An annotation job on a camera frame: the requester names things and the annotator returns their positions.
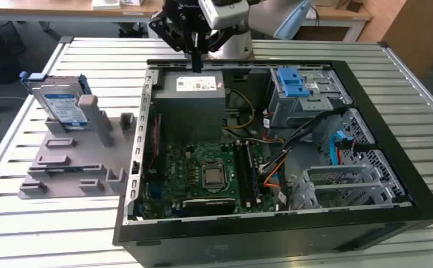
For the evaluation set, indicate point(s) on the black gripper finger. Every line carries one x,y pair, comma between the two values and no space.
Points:
172,30
220,36

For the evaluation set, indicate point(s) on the hard disk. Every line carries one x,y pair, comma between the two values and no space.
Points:
66,107

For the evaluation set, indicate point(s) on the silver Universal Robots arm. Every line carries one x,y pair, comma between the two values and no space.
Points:
239,44

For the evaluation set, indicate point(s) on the metal disk bay cage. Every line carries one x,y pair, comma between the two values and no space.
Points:
304,195

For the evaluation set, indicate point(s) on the white box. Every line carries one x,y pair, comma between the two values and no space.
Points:
107,5

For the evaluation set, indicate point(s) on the blue drive latch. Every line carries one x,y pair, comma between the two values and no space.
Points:
291,83

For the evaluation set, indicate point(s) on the grey power supply unit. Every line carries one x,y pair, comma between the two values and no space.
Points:
191,117

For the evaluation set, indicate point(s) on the wooden desk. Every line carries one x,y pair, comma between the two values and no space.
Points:
52,11

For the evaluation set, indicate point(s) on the metal optical drive cage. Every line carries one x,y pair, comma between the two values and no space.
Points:
295,111

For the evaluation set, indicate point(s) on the black mesh bin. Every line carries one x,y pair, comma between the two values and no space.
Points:
0,53

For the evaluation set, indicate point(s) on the green motherboard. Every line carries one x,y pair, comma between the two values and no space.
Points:
182,167

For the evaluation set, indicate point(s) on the black RAM stick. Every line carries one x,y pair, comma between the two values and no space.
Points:
244,173

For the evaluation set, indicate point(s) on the silver CPU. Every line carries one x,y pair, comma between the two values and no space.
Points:
214,176

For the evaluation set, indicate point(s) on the grey parts rack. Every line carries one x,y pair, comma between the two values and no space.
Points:
79,156

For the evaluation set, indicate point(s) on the black graphics card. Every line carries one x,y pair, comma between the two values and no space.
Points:
207,206

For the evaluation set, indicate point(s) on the black open PC case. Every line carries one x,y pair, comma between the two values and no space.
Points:
239,240

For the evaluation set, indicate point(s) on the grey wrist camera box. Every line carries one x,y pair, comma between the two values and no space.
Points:
228,14

